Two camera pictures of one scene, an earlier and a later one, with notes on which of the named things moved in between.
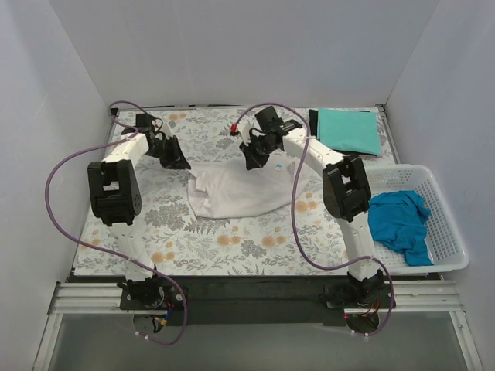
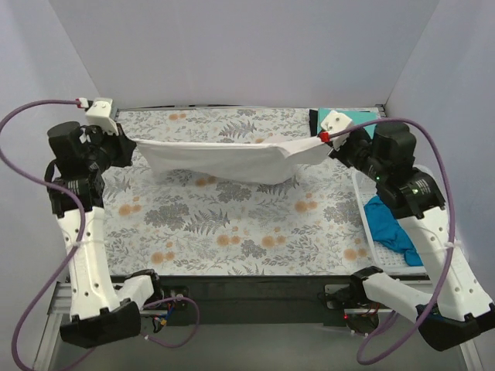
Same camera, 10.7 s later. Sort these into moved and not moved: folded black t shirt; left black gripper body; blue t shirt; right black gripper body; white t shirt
Moved: white t shirt; left black gripper body; right black gripper body
Not moved: blue t shirt; folded black t shirt
